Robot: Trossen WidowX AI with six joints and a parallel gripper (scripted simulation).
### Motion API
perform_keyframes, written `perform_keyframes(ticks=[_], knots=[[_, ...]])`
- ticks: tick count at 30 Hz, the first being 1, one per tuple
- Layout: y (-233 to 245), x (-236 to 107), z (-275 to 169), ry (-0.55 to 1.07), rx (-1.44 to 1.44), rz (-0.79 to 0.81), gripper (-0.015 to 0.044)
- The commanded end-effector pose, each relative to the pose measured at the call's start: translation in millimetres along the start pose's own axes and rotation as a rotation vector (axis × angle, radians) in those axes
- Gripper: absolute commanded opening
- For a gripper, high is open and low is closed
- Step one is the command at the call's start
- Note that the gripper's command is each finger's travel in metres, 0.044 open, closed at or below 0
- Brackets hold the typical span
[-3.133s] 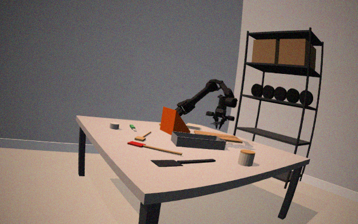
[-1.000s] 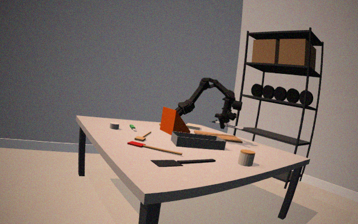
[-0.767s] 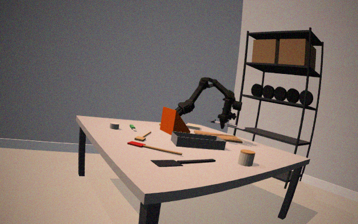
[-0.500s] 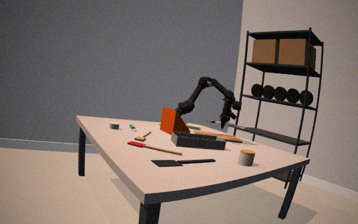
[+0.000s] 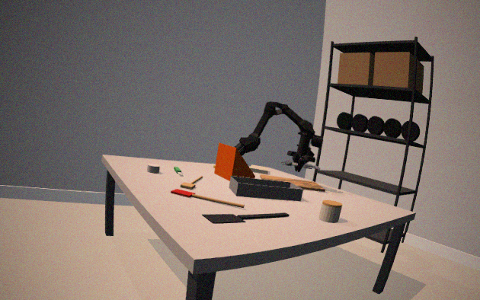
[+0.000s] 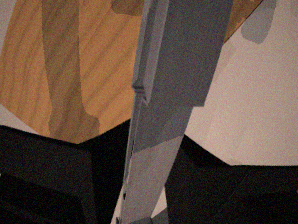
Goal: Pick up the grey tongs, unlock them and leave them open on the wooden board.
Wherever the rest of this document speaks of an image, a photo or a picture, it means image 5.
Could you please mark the red spatula with wooden handle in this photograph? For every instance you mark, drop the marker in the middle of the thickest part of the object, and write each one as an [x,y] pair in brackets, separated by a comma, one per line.
[190,194]

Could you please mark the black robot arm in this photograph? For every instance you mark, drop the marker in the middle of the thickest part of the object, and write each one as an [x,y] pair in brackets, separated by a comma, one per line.
[251,143]

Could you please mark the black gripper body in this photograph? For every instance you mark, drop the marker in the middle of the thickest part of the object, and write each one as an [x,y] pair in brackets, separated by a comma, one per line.
[301,153]

